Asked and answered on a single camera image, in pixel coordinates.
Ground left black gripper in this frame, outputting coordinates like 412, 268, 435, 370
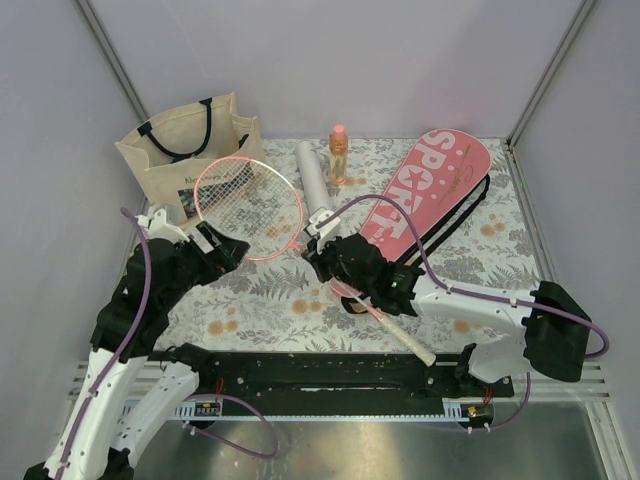
162, 219, 250, 307

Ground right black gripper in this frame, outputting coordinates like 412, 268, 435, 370
303, 230, 374, 297

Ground white shuttlecock tube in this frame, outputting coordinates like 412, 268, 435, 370
295, 141, 333, 219

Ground pink racket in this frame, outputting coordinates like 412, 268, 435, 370
192, 156, 436, 365

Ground pink racket cover bag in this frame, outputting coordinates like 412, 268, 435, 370
360, 128, 492, 261

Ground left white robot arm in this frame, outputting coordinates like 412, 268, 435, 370
24, 222, 249, 479

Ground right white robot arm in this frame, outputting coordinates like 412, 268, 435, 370
302, 234, 592, 396

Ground floral table mat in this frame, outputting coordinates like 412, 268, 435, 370
155, 138, 543, 353

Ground beige canvas tote bag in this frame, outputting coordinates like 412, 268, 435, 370
116, 93, 267, 225

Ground orange drink bottle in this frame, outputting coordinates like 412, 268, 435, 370
329, 125, 349, 185

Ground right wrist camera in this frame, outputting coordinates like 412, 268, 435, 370
305, 207, 341, 252

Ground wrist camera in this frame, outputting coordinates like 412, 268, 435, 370
135, 204, 189, 244
305, 207, 341, 252

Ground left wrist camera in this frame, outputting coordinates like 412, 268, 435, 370
135, 204, 189, 244

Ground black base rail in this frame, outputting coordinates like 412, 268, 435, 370
198, 352, 514, 403

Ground white cable duct strip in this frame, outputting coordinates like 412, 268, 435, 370
169, 394, 496, 422

